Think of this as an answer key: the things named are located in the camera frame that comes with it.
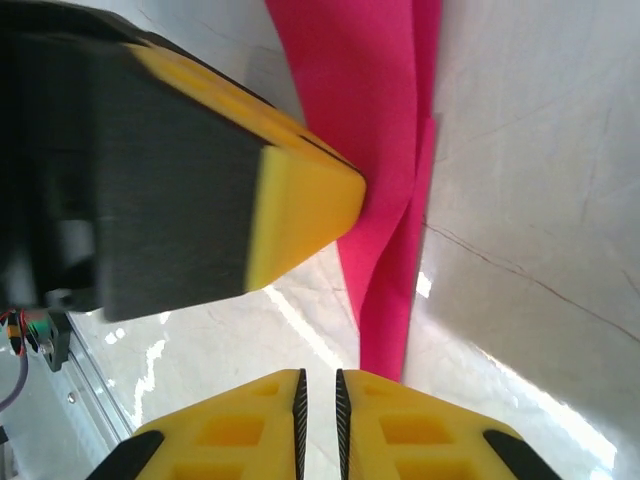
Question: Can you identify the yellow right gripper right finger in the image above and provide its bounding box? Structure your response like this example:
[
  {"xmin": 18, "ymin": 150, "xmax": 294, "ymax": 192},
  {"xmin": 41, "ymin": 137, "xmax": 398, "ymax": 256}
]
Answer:
[{"xmin": 335, "ymin": 368, "xmax": 556, "ymax": 480}]

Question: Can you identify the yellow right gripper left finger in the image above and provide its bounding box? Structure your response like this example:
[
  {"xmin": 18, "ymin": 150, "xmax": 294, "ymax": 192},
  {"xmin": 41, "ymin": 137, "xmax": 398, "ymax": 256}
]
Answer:
[{"xmin": 102, "ymin": 368, "xmax": 307, "ymax": 480}]

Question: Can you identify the pink cloth piece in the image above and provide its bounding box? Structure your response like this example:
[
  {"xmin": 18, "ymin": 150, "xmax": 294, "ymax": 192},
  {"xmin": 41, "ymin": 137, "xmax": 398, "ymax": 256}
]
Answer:
[{"xmin": 263, "ymin": 0, "xmax": 444, "ymax": 384}]

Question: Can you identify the wide aluminium base rail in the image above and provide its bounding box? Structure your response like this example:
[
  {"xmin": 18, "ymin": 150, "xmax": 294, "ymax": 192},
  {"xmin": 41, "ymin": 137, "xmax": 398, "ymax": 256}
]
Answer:
[{"xmin": 59, "ymin": 314, "xmax": 136, "ymax": 446}]

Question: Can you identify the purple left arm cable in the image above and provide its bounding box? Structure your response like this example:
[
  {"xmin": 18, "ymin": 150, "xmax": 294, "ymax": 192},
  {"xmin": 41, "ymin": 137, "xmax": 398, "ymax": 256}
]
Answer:
[{"xmin": 0, "ymin": 349, "xmax": 29, "ymax": 411}]

